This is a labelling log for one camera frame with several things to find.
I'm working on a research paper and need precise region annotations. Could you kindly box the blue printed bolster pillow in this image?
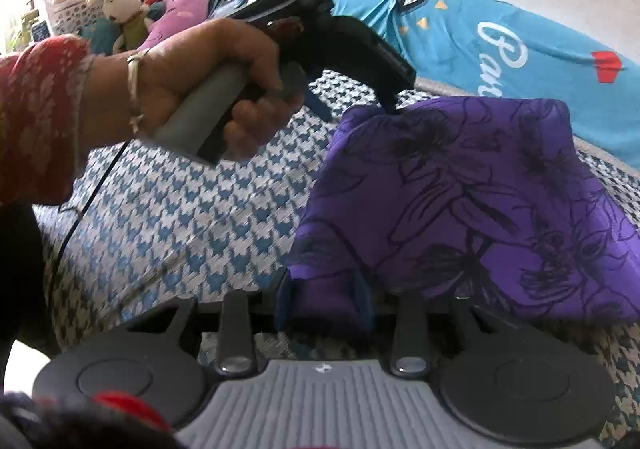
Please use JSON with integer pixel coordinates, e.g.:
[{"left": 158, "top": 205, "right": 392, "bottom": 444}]
[{"left": 333, "top": 0, "right": 639, "bottom": 167}]

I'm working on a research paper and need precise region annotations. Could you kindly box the purple floral garment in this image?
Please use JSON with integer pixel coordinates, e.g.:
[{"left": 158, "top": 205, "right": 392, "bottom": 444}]
[{"left": 287, "top": 97, "right": 639, "bottom": 327}]

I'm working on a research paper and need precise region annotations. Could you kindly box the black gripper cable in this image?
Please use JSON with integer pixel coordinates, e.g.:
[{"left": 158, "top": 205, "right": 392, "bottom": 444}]
[{"left": 52, "top": 138, "right": 130, "bottom": 280}]

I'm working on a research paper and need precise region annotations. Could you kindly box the person's left hand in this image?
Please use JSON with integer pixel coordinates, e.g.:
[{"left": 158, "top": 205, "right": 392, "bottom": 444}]
[{"left": 134, "top": 16, "right": 305, "bottom": 163}]

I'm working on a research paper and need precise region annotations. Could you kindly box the white plush doll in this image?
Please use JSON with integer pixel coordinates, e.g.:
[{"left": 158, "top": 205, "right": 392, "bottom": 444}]
[{"left": 88, "top": 0, "right": 153, "bottom": 54}]

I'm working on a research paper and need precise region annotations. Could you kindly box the silver wrist bangle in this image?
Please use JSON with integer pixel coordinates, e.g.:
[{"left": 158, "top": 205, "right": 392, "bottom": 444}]
[{"left": 126, "top": 49, "right": 149, "bottom": 137}]

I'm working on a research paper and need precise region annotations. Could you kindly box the pink plush toy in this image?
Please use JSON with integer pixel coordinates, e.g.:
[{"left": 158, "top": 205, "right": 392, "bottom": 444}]
[{"left": 139, "top": 0, "right": 210, "bottom": 50}]

